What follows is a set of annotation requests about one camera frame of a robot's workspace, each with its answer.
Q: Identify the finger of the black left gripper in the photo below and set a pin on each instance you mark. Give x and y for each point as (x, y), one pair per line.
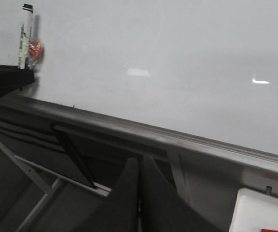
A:
(13, 78)

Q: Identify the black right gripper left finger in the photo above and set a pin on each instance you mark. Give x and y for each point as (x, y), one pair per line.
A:
(119, 210)

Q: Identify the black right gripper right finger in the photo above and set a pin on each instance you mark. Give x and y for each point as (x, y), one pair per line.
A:
(162, 209)

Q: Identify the white whiteboard marker pen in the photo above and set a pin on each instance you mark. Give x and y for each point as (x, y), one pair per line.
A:
(25, 36)

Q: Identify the large white whiteboard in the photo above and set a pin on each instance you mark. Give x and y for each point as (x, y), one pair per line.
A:
(202, 67)

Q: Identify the white box at right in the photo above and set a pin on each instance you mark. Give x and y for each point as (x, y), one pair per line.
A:
(254, 212)

